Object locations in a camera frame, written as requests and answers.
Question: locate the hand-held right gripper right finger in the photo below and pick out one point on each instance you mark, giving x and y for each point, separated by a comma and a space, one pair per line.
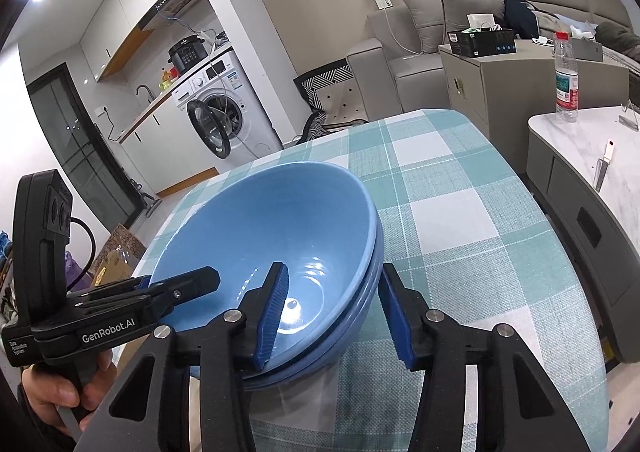
397, 322

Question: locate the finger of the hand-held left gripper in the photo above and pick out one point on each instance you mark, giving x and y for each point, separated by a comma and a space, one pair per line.
190, 282

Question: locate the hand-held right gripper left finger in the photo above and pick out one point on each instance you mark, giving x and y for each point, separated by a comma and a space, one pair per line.
270, 322

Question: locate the ribbed light blue bowl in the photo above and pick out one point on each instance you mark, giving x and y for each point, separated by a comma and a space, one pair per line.
280, 222

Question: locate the person's left hand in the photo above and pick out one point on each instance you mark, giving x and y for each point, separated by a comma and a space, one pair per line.
50, 394

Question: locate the purple bag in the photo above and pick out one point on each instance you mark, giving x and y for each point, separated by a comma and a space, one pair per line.
74, 269

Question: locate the brown cardboard box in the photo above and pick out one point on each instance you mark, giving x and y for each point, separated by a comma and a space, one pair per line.
112, 272

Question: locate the patterned cardboard box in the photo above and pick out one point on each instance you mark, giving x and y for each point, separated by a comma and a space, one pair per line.
127, 242

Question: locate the upright vacuum cleaner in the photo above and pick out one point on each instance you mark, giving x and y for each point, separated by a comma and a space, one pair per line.
150, 204

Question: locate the teal checked tablecloth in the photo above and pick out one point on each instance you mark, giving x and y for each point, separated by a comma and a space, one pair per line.
450, 232

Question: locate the dark glass door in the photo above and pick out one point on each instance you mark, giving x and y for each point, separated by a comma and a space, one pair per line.
75, 142

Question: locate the white kitchen counter cabinet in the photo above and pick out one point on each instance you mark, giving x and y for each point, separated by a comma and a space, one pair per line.
170, 152

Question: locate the white washing machine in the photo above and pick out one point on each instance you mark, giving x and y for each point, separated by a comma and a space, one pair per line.
250, 117

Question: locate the black kitchen faucet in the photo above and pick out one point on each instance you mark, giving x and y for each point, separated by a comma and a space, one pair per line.
147, 92

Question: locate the grey coffee table marble top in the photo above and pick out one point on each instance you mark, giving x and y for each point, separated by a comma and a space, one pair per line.
565, 172

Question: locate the black pressure cooker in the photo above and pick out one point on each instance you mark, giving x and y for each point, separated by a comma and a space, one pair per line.
189, 55

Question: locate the grey sofa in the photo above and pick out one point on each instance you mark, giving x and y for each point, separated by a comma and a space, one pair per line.
380, 77

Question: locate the beige side cabinet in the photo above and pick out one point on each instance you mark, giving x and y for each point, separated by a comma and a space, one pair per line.
490, 82

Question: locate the black range hood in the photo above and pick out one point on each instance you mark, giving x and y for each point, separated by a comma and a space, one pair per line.
175, 2

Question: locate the black box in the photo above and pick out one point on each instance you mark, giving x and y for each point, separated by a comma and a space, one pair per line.
480, 43

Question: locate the clear water bottle red cap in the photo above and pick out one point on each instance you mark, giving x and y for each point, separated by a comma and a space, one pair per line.
566, 82

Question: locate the grey sofa cushion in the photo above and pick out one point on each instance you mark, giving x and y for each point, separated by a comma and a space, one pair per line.
425, 25
470, 2

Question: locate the small metal stand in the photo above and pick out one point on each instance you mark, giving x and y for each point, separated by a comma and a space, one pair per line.
629, 121

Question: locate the white box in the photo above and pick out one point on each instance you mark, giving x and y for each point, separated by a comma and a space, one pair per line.
479, 21

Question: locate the dark blue garment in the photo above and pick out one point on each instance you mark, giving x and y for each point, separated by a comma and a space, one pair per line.
520, 17

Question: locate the grey flat box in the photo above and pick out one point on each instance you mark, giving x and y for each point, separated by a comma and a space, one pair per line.
587, 51

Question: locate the tissue pack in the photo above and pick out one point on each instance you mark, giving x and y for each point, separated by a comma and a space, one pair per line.
582, 31

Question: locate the grey blanket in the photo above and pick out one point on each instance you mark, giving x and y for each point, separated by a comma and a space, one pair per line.
617, 37

